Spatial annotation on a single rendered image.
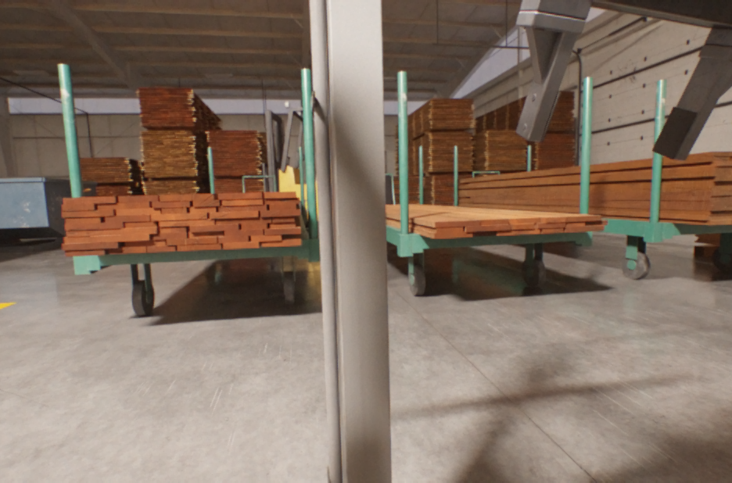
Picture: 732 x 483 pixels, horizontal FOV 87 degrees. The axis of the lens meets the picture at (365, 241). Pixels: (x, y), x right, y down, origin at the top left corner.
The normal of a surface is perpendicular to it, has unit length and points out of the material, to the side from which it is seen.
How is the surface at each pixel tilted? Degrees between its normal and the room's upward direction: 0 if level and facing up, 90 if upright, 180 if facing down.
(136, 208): 90
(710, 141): 90
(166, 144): 90
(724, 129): 90
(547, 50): 113
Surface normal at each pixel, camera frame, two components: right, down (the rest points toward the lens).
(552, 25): 0.06, 0.50
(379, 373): 0.17, 0.11
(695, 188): -0.98, 0.05
